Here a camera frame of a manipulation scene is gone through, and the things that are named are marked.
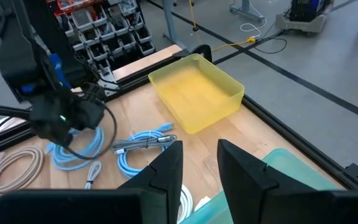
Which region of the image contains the black curved clamp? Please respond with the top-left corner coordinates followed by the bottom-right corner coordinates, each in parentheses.
top-left (172, 44), bottom-right (213, 63)

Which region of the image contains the yellow power cord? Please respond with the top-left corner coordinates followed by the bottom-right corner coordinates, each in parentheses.
top-left (211, 36), bottom-right (257, 52)
top-left (188, 0), bottom-right (200, 32)

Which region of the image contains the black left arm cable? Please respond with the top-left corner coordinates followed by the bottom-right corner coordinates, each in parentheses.
top-left (63, 93), bottom-right (118, 161)

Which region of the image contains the light blue usb cable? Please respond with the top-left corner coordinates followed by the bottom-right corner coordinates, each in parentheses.
top-left (45, 126), bottom-right (106, 171)
top-left (116, 122), bottom-right (176, 179)

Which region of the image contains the yellow plastic bin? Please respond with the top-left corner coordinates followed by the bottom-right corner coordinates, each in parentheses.
top-left (147, 53), bottom-right (246, 135)

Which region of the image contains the black desktop computer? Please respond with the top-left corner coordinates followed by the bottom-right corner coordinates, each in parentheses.
top-left (289, 0), bottom-right (332, 22)

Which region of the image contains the parts bin rack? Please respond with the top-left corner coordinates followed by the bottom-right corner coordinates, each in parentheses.
top-left (47, 0), bottom-right (157, 82)

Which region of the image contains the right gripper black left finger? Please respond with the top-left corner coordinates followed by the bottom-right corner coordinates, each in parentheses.
top-left (0, 140), bottom-right (184, 224)

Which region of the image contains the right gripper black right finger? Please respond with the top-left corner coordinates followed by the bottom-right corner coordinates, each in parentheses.
top-left (218, 139), bottom-right (358, 224)

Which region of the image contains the cream white cable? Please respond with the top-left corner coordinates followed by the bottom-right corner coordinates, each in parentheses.
top-left (0, 146), bottom-right (45, 207)

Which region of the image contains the white power adapter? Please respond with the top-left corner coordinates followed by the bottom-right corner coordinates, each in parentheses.
top-left (194, 195), bottom-right (211, 212)

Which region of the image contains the grey braided USB cable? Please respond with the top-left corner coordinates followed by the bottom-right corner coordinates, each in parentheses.
top-left (111, 134), bottom-right (178, 156)

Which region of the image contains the grey computer cart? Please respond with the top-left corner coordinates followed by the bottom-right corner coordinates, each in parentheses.
top-left (275, 12), bottom-right (335, 35)

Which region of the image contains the black table frame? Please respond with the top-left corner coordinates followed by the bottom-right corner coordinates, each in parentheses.
top-left (0, 44), bottom-right (358, 191)

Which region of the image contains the thin black frame bar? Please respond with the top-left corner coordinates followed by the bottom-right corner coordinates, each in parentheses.
top-left (0, 102), bottom-right (32, 121)

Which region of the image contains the white floor cable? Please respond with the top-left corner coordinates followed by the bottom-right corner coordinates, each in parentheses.
top-left (239, 17), bottom-right (269, 40)

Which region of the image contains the grey desk leg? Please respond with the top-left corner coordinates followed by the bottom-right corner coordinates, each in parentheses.
top-left (162, 0), bottom-right (190, 50)
top-left (228, 0), bottom-right (266, 22)

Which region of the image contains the white USB cable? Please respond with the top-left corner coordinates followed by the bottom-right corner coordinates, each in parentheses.
top-left (177, 184), bottom-right (195, 224)

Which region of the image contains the teal plastic bin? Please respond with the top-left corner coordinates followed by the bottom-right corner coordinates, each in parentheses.
top-left (178, 147), bottom-right (343, 224)

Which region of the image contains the small white cable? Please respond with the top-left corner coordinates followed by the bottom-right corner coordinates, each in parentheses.
top-left (84, 160), bottom-right (103, 190)

